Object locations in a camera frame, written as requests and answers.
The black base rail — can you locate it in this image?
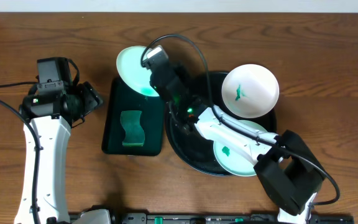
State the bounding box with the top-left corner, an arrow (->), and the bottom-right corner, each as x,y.
68,204 -> 356,224

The green sponge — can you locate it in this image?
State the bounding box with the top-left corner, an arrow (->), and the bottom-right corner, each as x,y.
120,110 -> 145,147

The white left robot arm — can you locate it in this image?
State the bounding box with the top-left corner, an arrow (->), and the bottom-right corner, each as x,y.
14,81 -> 103,223

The mint green plate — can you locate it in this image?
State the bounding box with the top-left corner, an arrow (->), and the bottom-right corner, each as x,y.
213,119 -> 270,177
116,45 -> 158,97

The rectangular black tray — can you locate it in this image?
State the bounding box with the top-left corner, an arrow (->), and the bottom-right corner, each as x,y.
101,78 -> 165,156

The pink plate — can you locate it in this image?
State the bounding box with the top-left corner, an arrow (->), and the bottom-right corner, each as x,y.
221,64 -> 280,118

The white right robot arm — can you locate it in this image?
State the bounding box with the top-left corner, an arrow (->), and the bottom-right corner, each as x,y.
144,60 -> 326,223

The round black tray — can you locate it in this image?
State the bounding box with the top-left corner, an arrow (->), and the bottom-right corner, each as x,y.
164,71 -> 277,176

